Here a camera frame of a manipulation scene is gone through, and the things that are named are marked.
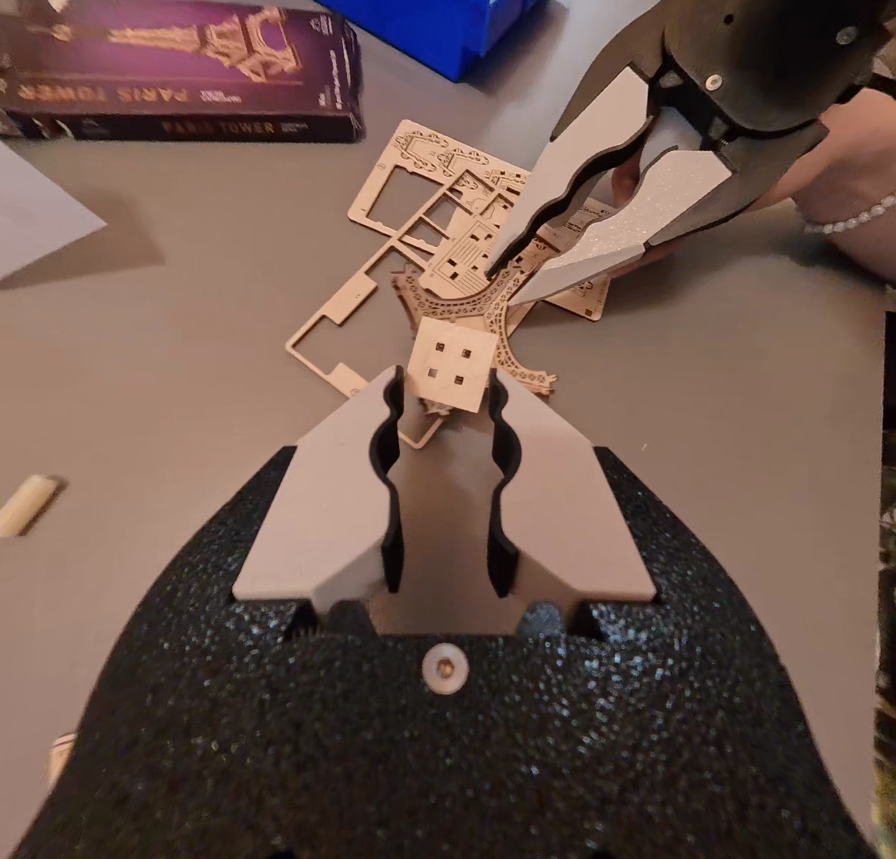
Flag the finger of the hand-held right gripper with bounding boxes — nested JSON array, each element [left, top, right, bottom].
[[510, 148, 737, 308], [482, 68, 662, 280]]

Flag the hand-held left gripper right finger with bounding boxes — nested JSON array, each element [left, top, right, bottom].
[[486, 369, 660, 622]]

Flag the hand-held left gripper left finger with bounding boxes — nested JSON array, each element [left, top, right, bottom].
[[232, 365, 408, 622]]

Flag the wooden lattice tower base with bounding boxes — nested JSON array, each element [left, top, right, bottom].
[[392, 253, 557, 419]]

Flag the engraved wooden parts sheet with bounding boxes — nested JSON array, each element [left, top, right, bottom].
[[430, 173, 610, 322]]

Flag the wooden parts sheet with cutouts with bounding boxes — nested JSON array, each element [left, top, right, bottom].
[[286, 120, 533, 448]]

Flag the blue plastic bin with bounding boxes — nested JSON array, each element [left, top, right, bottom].
[[252, 0, 569, 83]]

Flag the small cream cylinder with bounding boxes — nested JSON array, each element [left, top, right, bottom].
[[0, 474, 64, 539]]

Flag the purple model kit box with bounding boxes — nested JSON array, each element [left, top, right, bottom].
[[0, 0, 365, 144]]

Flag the white bead bracelet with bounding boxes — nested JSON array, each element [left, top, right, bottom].
[[804, 194, 896, 237]]

